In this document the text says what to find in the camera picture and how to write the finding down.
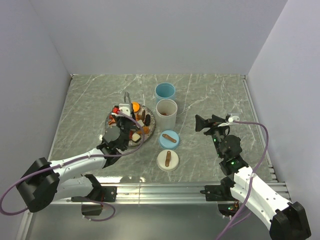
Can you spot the aluminium right side rail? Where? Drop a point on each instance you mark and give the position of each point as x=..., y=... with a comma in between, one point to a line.
x=260, y=130

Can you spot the white lid brown handle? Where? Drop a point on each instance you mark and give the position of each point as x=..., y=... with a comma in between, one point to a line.
x=167, y=160

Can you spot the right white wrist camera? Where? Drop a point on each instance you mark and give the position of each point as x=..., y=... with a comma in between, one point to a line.
x=230, y=120

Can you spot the blue cylindrical container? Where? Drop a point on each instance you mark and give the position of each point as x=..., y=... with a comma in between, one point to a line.
x=165, y=90

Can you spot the blue lid brown handle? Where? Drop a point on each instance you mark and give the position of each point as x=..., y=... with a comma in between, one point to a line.
x=169, y=140

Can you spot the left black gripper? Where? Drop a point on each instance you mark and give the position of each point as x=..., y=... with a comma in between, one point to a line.
x=117, y=117

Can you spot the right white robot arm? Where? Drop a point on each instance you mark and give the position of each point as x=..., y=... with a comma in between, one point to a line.
x=284, y=220

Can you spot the black white sushi toy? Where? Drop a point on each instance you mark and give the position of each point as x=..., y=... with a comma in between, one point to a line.
x=135, y=137

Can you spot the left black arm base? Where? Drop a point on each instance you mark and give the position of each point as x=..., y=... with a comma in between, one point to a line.
x=105, y=193

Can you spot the orange round toy food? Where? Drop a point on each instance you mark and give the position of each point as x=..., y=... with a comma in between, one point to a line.
x=136, y=107

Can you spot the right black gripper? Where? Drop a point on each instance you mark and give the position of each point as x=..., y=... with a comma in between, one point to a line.
x=213, y=123

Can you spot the aluminium rail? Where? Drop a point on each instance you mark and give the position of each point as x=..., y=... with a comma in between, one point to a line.
x=260, y=130
x=159, y=193

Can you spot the aluminium front rail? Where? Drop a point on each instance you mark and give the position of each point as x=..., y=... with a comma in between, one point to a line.
x=159, y=193

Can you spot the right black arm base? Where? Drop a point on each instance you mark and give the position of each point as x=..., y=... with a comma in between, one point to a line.
x=227, y=205

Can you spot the speckled grey plate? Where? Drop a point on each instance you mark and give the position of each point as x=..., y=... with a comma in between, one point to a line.
x=110, y=121

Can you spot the white cylindrical container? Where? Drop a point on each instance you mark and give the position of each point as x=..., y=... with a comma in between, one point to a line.
x=166, y=113

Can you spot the black oval toy food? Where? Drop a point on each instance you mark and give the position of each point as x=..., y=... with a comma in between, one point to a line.
x=147, y=120

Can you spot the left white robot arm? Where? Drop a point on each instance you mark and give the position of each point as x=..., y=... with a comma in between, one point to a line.
x=47, y=181

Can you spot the white square toast toy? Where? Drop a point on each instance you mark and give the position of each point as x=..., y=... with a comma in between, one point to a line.
x=141, y=123

